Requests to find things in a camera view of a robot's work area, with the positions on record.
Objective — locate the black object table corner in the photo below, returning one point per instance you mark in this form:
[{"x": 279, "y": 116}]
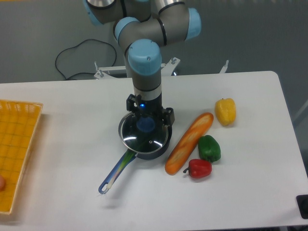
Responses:
[{"x": 302, "y": 202}]

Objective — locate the glass lid blue knob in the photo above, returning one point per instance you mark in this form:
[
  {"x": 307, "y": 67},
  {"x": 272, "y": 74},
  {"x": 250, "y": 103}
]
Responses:
[{"x": 143, "y": 134}]

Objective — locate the yellow woven basket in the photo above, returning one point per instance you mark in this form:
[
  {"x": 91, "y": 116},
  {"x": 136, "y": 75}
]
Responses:
[{"x": 18, "y": 124}]

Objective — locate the red bell pepper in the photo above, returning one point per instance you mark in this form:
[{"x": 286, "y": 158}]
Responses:
[{"x": 198, "y": 168}]

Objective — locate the yellow bell pepper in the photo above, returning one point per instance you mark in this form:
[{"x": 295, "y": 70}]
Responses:
[{"x": 225, "y": 110}]

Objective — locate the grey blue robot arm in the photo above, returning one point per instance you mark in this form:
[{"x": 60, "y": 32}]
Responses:
[{"x": 141, "y": 28}]

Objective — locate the green onion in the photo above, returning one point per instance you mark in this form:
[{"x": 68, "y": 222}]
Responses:
[{"x": 130, "y": 154}]

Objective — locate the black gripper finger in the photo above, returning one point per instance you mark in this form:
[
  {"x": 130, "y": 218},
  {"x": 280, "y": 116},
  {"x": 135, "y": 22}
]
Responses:
[
  {"x": 168, "y": 116},
  {"x": 132, "y": 106}
]

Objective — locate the peach item in basket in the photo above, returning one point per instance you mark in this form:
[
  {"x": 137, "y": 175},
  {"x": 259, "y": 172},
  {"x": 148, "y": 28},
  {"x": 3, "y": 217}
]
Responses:
[{"x": 2, "y": 182}]

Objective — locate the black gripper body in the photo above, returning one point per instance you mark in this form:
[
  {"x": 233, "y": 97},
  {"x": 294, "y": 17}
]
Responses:
[{"x": 152, "y": 108}]

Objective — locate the dark blue saucepan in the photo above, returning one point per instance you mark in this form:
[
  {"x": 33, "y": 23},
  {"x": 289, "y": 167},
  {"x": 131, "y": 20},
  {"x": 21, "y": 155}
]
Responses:
[{"x": 156, "y": 154}]

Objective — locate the green bell pepper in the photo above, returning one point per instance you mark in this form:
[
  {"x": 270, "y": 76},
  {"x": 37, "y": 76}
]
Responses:
[{"x": 209, "y": 149}]

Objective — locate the toy baguette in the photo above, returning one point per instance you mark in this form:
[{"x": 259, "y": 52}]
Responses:
[{"x": 188, "y": 142}]

